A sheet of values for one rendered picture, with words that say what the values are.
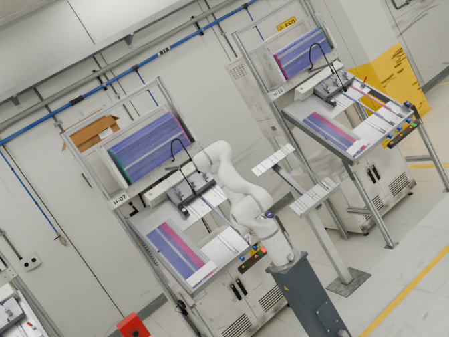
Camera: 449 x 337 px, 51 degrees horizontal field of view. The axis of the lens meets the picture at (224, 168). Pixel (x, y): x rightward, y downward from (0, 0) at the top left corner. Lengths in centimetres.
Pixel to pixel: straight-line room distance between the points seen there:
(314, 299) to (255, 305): 86
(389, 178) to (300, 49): 127
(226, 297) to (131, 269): 167
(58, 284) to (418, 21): 548
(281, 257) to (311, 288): 24
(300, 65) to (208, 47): 160
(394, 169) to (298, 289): 184
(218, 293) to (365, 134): 156
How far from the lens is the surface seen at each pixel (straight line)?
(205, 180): 322
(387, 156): 406
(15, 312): 304
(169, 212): 318
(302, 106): 374
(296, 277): 256
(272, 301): 349
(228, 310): 334
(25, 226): 459
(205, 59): 511
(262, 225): 245
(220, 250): 298
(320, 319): 269
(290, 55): 377
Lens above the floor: 182
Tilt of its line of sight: 12 degrees down
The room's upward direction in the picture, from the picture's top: 31 degrees counter-clockwise
